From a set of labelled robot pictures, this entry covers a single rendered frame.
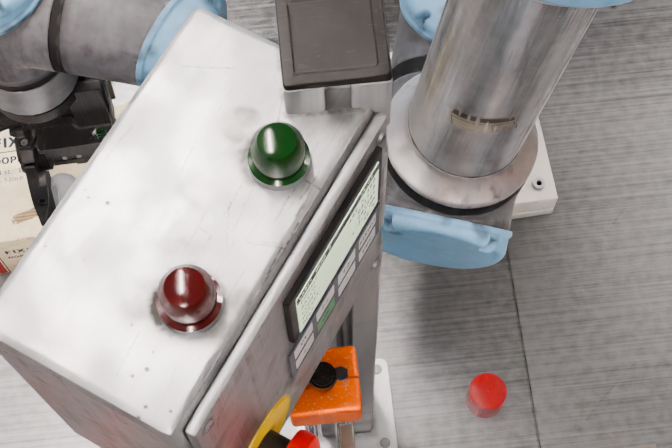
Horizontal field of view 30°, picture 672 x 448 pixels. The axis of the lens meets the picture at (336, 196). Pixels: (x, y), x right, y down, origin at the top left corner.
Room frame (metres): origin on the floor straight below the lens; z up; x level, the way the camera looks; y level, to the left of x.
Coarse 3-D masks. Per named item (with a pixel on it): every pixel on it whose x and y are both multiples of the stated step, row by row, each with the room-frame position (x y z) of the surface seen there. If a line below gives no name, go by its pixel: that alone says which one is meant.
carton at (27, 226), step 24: (0, 144) 0.50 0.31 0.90; (0, 168) 0.48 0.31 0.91; (72, 168) 0.48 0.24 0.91; (0, 192) 0.45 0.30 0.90; (24, 192) 0.45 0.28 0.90; (0, 216) 0.43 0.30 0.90; (24, 216) 0.43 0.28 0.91; (0, 240) 0.41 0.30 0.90; (24, 240) 0.41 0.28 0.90; (0, 264) 0.40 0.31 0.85
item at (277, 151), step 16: (272, 128) 0.22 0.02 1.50; (288, 128) 0.22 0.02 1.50; (256, 144) 0.21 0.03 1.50; (272, 144) 0.21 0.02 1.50; (288, 144) 0.21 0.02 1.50; (304, 144) 0.22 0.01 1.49; (256, 160) 0.21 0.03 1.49; (272, 160) 0.21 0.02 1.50; (288, 160) 0.21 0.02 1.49; (304, 160) 0.21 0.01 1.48; (256, 176) 0.21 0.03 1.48; (272, 176) 0.20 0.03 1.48; (288, 176) 0.20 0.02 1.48; (304, 176) 0.21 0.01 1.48
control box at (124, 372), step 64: (192, 64) 0.26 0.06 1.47; (256, 64) 0.26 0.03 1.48; (128, 128) 0.23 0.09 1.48; (192, 128) 0.23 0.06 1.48; (256, 128) 0.23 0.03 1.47; (320, 128) 0.23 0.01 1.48; (384, 128) 0.24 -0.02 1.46; (128, 192) 0.20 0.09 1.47; (192, 192) 0.20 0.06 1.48; (256, 192) 0.20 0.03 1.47; (320, 192) 0.20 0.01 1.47; (64, 256) 0.18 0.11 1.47; (128, 256) 0.18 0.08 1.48; (192, 256) 0.17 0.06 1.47; (256, 256) 0.17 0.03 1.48; (0, 320) 0.15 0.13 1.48; (64, 320) 0.15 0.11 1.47; (128, 320) 0.15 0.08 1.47; (256, 320) 0.15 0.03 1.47; (64, 384) 0.13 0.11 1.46; (128, 384) 0.12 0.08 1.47; (192, 384) 0.12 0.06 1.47; (256, 384) 0.14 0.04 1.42
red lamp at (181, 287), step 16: (176, 272) 0.16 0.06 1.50; (192, 272) 0.16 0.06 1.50; (160, 288) 0.16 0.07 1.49; (176, 288) 0.15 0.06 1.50; (192, 288) 0.15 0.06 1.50; (208, 288) 0.15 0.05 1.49; (160, 304) 0.15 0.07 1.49; (176, 304) 0.15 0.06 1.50; (192, 304) 0.15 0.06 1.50; (208, 304) 0.15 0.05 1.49; (176, 320) 0.14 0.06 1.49; (192, 320) 0.14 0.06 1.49; (208, 320) 0.15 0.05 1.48
